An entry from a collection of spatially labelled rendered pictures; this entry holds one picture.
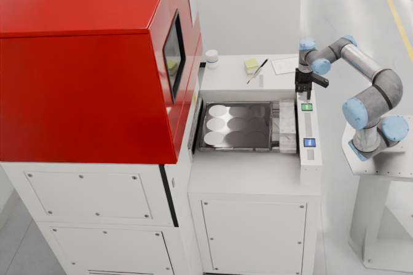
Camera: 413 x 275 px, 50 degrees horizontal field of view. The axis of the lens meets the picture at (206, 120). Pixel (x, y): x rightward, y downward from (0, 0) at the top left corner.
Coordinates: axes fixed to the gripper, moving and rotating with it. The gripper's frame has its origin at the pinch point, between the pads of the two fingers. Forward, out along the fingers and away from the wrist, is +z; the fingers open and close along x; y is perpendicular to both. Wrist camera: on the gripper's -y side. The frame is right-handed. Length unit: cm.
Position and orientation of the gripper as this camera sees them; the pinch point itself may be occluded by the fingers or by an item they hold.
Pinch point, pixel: (308, 101)
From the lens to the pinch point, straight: 230.2
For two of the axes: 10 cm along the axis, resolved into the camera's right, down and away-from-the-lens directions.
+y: -9.9, 0.0, 1.6
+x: -1.2, 6.6, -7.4
